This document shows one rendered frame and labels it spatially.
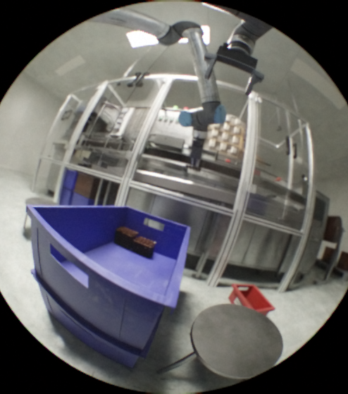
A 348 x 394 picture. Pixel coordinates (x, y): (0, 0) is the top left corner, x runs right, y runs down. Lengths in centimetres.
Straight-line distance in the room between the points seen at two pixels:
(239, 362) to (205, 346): 10
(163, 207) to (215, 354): 114
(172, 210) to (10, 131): 492
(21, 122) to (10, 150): 85
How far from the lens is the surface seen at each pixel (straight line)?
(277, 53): 232
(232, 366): 38
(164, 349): 62
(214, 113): 60
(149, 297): 18
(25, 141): 512
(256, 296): 104
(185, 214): 120
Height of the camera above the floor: 55
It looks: 1 degrees up
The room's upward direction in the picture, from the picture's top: 17 degrees clockwise
